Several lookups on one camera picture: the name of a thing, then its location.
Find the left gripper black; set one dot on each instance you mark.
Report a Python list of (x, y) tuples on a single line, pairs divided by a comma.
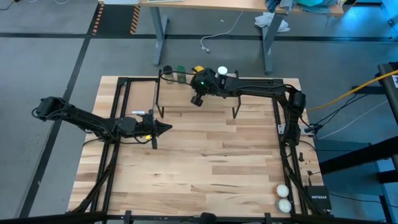
[(129, 127)]

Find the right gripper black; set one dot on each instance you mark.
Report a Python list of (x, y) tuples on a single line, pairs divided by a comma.
[(206, 82)]

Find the yellow lid brown spice jar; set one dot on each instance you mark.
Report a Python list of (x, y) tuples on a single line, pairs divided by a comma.
[(198, 68)]

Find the white lid bagel sesame jar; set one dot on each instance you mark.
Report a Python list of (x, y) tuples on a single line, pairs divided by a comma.
[(222, 70)]

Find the green lid spice jar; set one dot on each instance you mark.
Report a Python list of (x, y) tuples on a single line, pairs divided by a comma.
[(181, 69)]

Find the black lid olive label spice jar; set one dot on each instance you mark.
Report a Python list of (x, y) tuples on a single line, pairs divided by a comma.
[(168, 69)]

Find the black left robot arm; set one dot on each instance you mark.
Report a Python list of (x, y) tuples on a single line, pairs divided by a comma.
[(81, 116)]

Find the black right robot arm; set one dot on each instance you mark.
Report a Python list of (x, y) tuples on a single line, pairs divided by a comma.
[(258, 90)]

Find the wooden shelf with black legs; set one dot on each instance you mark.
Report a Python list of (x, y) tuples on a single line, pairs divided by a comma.
[(174, 96)]

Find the white sticker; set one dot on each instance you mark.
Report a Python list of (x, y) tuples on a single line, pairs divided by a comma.
[(138, 112)]

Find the wooden desk with grey legs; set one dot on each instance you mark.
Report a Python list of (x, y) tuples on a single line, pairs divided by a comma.
[(217, 4)]

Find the white cloth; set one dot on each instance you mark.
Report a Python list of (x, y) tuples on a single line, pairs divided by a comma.
[(267, 20)]

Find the dark navy cloth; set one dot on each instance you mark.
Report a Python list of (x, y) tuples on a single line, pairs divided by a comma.
[(273, 4)]

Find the teal cloth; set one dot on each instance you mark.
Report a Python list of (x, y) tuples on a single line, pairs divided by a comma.
[(311, 2)]

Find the white round puck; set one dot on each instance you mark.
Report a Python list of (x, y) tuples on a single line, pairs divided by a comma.
[(284, 205), (282, 190)]

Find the blue grey cloth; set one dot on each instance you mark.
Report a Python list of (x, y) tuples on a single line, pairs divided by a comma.
[(323, 9)]

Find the black metal beam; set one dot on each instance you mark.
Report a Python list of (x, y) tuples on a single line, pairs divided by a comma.
[(357, 155)]

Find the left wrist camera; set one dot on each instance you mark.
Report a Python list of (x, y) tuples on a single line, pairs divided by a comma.
[(144, 119)]

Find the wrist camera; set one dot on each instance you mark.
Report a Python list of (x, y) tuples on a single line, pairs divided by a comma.
[(197, 100), (144, 119)]

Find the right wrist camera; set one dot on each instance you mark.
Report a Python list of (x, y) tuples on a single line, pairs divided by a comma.
[(197, 100)]

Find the black aluminium table frame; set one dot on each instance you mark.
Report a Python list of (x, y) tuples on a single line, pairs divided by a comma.
[(140, 80)]

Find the silver metal bracket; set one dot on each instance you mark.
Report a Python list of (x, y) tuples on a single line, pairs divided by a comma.
[(281, 129)]

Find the black Netgear switch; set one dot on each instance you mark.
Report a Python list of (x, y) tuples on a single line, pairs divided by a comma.
[(318, 197)]

